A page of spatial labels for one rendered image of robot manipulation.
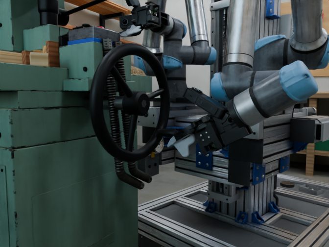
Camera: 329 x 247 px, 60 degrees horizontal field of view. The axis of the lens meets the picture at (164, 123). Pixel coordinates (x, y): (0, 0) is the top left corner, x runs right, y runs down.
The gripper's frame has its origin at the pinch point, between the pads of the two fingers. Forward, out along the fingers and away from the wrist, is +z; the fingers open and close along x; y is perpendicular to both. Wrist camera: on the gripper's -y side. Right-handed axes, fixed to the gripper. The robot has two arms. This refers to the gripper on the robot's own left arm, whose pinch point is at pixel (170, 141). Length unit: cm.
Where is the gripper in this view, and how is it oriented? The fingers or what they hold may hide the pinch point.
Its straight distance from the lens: 73.8
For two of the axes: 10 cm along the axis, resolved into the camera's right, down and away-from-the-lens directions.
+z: -7.2, 4.5, 5.3
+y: 4.2, 8.9, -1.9
